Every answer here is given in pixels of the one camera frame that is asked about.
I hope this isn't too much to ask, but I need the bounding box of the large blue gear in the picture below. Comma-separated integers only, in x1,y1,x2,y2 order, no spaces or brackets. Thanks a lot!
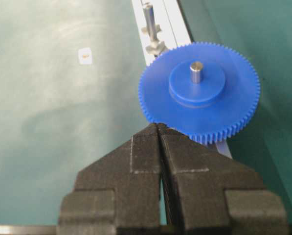
138,42,261,144

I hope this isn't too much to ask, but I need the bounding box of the white position marker sticker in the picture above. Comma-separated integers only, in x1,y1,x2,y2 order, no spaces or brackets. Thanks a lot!
78,47,92,65

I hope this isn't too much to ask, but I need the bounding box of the silver aluminium extrusion rail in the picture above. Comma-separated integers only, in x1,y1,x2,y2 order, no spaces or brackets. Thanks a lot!
132,0,233,159

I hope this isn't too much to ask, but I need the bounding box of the empty steel shaft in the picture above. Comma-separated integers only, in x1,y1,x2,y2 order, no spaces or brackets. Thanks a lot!
142,3,158,43

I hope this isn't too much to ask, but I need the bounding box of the silver shaft mounting bracket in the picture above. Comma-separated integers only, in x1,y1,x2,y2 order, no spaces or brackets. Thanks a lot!
141,24,169,57

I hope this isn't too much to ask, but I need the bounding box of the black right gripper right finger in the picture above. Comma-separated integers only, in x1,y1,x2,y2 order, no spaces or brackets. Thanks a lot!
157,124,289,235

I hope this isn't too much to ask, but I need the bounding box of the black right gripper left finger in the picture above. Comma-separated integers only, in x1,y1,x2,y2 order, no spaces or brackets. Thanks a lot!
57,124,161,235

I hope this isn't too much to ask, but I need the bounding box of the steel shaft in large gear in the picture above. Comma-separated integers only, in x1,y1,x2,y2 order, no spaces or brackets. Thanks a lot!
190,61,203,84

